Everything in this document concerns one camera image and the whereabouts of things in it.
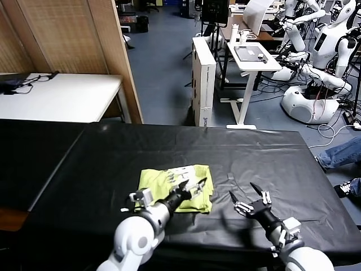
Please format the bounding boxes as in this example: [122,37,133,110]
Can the blue jeans leg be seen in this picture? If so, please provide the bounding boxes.
[349,177,361,197]
[317,137,361,170]

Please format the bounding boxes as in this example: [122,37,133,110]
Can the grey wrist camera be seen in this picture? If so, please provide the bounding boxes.
[129,188,154,205]
[278,216,303,242]

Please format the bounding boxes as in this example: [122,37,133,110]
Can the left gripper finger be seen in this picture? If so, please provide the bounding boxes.
[189,177,209,198]
[175,180,191,194]

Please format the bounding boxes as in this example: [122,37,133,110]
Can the black covered side table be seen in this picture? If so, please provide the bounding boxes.
[0,118,85,212]

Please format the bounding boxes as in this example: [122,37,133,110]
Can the open white laptop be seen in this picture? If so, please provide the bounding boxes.
[243,0,276,37]

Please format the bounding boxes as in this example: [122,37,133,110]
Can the black monitor on stand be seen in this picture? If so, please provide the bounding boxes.
[200,0,231,84]

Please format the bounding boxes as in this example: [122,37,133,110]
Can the white humanoid robot with base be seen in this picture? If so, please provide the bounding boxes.
[272,0,358,125]

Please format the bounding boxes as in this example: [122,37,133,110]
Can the yellow-green printed t-shirt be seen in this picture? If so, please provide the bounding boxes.
[134,164,214,214]

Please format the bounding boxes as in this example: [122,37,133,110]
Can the white height-adjustable desk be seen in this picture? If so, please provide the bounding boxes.
[219,42,283,130]

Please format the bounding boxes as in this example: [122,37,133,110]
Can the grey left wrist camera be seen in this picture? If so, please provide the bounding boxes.
[129,188,154,205]

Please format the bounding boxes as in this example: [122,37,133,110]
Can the white floor cable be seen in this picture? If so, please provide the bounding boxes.
[309,123,361,149]

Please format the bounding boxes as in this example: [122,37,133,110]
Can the tall white cardboard box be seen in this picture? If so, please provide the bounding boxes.
[191,36,217,128]

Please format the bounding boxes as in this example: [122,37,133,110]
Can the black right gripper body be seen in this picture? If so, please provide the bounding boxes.
[245,199,284,235]

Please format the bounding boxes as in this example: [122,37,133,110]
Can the black trash bin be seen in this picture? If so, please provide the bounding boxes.
[137,15,149,33]

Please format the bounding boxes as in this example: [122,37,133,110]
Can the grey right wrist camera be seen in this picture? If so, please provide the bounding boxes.
[278,216,303,242]

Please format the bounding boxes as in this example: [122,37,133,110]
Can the white rectangular table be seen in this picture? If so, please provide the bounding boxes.
[0,72,124,124]

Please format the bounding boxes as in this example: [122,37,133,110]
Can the black plastic table cover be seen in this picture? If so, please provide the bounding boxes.
[16,123,361,271]

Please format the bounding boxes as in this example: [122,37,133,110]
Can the wooden partition screen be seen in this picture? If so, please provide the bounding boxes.
[0,0,144,125]

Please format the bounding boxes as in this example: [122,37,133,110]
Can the black cable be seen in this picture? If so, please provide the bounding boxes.
[2,71,60,95]

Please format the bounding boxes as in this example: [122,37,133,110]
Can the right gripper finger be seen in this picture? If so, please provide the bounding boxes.
[249,182,272,206]
[228,190,254,217]

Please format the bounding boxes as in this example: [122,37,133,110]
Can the black laptop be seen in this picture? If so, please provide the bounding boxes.
[0,72,32,89]

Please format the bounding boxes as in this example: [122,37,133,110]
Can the closed grey laptop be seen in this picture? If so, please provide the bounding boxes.
[234,46,265,62]

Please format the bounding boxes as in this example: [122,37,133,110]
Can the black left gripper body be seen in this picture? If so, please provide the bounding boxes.
[165,188,194,212]

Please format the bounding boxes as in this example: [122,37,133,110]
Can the brown wooden desk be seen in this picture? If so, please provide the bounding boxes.
[219,16,285,43]

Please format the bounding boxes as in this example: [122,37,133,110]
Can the white drink bottle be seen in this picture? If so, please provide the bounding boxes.
[230,24,239,46]

